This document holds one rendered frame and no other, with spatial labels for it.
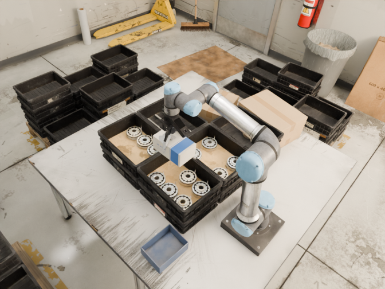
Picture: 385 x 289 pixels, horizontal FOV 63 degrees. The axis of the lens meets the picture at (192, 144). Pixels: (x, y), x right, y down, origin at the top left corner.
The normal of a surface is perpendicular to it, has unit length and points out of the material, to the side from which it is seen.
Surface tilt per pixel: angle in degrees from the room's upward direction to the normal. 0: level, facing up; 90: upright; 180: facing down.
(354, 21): 90
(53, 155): 0
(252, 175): 84
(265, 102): 0
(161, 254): 0
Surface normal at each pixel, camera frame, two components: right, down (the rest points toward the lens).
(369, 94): -0.63, 0.30
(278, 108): 0.06, -0.71
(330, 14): -0.67, 0.49
